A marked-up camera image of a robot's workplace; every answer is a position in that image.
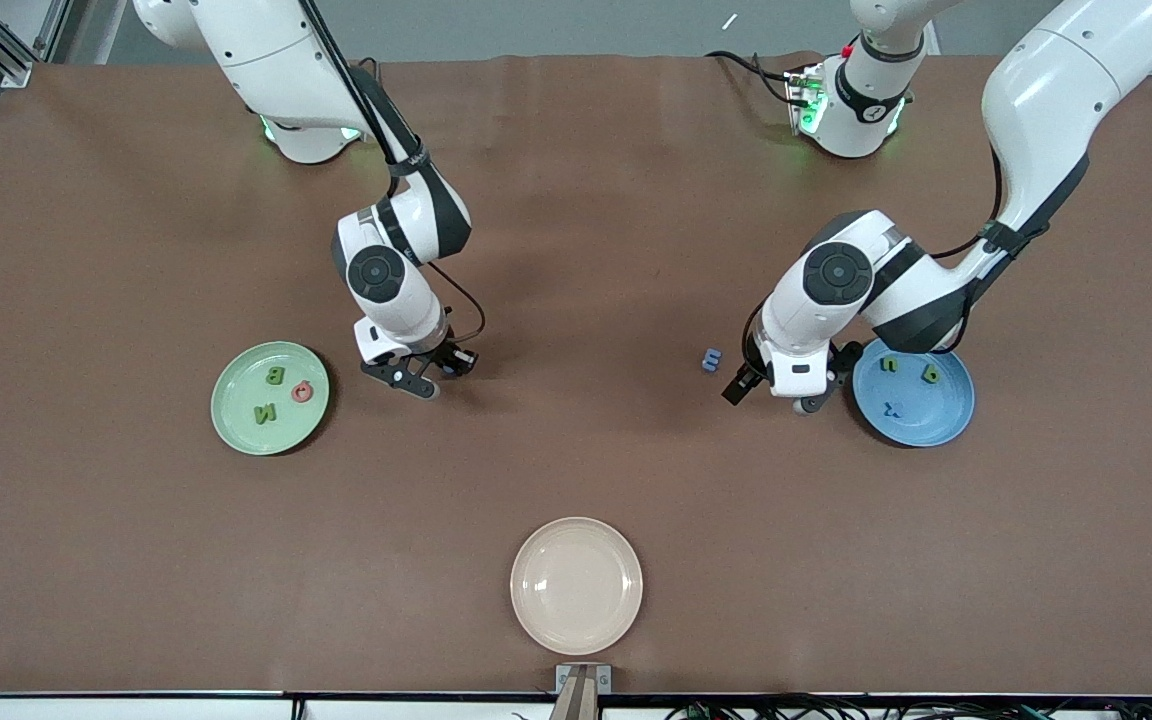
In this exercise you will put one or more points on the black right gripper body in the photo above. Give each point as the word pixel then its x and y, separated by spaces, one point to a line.
pixel 451 356

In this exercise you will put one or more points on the blue foam letter m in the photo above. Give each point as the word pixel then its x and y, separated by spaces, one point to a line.
pixel 711 360

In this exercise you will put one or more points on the blue foam letter x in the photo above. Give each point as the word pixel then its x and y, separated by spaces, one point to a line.
pixel 893 408

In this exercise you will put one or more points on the red foam letter Q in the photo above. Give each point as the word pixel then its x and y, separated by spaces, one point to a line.
pixel 297 396

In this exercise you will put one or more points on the green foam letter B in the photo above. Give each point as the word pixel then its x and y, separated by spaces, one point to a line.
pixel 273 377

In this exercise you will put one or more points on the green foam letter N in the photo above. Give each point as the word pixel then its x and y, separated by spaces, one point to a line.
pixel 264 413

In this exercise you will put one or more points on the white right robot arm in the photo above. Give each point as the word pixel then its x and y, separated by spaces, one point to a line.
pixel 266 60

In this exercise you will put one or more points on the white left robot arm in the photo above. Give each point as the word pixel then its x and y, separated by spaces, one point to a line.
pixel 1056 90

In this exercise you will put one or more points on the brown table cover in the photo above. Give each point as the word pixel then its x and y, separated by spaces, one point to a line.
pixel 576 250

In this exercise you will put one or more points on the blue plate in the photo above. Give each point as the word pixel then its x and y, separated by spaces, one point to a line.
pixel 931 415

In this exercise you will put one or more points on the light green plate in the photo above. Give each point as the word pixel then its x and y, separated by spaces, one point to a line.
pixel 236 400

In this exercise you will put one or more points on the beige plate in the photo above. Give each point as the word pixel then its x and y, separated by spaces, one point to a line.
pixel 576 585

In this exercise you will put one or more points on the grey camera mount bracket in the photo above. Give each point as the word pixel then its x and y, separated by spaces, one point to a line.
pixel 566 680

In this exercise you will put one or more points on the white table edge rail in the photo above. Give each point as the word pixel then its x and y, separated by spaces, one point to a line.
pixel 86 710

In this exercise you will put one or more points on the aluminium frame profile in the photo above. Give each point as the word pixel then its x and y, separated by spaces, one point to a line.
pixel 16 70

